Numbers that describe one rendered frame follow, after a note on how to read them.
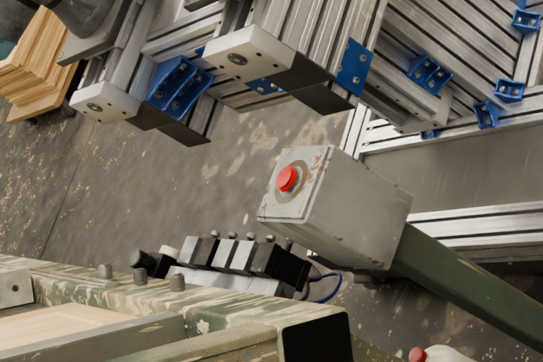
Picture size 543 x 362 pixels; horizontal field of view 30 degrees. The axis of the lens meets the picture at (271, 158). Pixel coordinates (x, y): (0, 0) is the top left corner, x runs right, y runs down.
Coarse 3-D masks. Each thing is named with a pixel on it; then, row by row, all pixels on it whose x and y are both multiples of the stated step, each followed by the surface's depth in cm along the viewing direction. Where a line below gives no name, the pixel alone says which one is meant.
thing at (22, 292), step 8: (0, 272) 198; (8, 272) 199; (16, 272) 200; (24, 272) 201; (0, 280) 198; (8, 280) 199; (16, 280) 200; (24, 280) 201; (0, 288) 198; (8, 288) 199; (16, 288) 200; (24, 288) 201; (0, 296) 198; (8, 296) 199; (16, 296) 200; (24, 296) 201; (32, 296) 202; (0, 304) 198; (8, 304) 199; (16, 304) 200
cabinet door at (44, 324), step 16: (64, 304) 186; (80, 304) 184; (0, 320) 177; (16, 320) 175; (32, 320) 175; (48, 320) 173; (64, 320) 172; (80, 320) 170; (96, 320) 167; (112, 320) 165; (0, 336) 164; (16, 336) 163; (32, 336) 161; (48, 336) 160
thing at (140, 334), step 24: (168, 312) 155; (72, 336) 146; (96, 336) 145; (120, 336) 147; (144, 336) 149; (168, 336) 151; (0, 360) 137; (24, 360) 139; (48, 360) 141; (72, 360) 143; (96, 360) 145
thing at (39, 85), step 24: (48, 24) 487; (24, 48) 477; (48, 48) 485; (0, 72) 487; (24, 72) 478; (48, 72) 486; (72, 72) 492; (24, 96) 507; (48, 96) 496; (24, 120) 529
